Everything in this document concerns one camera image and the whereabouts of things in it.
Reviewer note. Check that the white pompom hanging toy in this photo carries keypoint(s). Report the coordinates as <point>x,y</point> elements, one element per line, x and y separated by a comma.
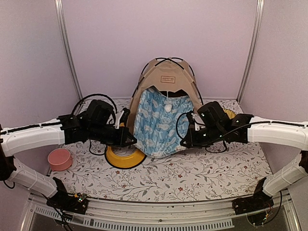
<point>168,106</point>

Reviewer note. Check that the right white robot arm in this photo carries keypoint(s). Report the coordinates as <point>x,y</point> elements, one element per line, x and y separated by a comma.
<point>274,135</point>

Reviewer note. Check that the left aluminium frame post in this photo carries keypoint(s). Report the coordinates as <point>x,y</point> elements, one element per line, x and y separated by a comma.
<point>62,25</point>

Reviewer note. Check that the right aluminium frame post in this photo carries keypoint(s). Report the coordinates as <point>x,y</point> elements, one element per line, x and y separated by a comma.
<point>252,49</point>

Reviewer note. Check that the beige fabric pet tent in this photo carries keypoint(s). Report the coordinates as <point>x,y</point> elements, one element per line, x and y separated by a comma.
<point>148,82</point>

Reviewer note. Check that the yellow pet bowl stand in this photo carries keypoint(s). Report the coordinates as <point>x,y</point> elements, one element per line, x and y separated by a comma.
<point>124,162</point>

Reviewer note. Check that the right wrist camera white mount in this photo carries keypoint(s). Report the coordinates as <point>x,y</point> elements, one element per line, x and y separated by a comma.
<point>196,121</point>

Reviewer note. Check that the blue snowman pattern mat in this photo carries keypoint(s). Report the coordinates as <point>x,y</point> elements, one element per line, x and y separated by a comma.
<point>159,133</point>

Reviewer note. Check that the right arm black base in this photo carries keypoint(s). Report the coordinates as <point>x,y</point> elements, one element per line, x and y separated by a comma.
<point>258,201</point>

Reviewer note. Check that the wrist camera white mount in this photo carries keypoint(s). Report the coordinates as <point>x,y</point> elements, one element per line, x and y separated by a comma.
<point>121,118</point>
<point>196,121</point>

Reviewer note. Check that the golden leaf shaped tray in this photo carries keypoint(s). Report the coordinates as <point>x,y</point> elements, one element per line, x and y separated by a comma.
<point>230,113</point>

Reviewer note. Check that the aluminium front rail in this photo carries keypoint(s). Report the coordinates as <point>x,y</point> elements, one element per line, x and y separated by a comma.
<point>112,215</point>

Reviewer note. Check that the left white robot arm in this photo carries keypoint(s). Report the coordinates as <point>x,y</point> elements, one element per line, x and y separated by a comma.
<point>15,140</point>

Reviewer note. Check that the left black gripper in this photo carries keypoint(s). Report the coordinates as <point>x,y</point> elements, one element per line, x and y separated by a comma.
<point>122,135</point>

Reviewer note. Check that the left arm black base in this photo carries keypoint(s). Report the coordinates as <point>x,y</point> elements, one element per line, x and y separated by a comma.
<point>65,201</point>

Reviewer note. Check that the pink round bowl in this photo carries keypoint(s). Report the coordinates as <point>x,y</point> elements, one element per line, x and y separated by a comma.
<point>60,159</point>

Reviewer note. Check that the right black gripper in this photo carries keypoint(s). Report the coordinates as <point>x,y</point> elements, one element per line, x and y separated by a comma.
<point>191,136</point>

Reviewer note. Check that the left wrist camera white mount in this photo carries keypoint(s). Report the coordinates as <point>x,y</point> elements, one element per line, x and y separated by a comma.
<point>121,118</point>

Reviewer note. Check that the aluminium frame post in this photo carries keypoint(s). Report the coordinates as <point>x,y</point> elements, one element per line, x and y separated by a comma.
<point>62,25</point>
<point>252,49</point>

